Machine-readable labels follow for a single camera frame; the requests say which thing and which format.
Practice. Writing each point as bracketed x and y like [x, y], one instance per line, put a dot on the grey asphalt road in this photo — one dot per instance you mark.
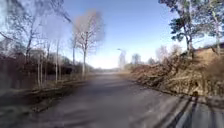
[110, 103]

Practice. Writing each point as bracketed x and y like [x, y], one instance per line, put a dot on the row of bare trees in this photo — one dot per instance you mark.
[85, 40]

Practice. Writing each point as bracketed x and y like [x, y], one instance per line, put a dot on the pine trees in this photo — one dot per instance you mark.
[186, 30]

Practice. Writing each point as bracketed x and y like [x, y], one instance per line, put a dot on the street lamp pole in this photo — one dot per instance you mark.
[122, 58]

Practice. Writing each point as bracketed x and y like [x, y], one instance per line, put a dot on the building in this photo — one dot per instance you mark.
[208, 53]

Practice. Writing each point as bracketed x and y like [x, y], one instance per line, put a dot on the dark fence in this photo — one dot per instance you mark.
[13, 71]

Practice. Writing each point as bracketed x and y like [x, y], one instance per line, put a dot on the dry brown brush bank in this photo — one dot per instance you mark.
[173, 75]

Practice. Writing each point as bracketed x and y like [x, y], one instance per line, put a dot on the brown earth verge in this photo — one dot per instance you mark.
[43, 93]

